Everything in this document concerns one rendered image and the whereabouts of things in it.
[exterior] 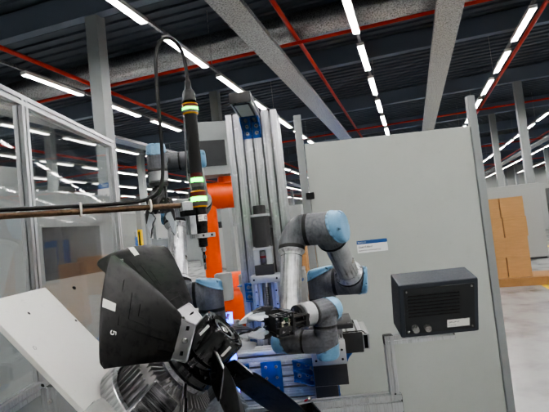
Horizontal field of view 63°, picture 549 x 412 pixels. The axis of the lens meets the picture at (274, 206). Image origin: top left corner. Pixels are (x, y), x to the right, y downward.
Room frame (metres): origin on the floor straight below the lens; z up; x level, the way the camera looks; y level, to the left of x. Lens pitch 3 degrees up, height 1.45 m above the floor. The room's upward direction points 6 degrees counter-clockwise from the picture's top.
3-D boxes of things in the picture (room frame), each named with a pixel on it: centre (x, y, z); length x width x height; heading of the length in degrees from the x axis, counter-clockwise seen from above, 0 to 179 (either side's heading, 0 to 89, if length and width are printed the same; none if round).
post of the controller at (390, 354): (1.56, -0.34, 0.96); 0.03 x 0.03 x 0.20; 89
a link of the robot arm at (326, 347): (1.48, -0.11, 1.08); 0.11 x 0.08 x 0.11; 70
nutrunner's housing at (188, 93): (1.22, 0.20, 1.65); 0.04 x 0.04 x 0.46
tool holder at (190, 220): (1.21, 0.21, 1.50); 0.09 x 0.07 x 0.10; 124
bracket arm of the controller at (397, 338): (1.56, -0.44, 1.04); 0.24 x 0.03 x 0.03; 89
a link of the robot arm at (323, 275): (1.99, -0.17, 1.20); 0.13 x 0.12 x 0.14; 70
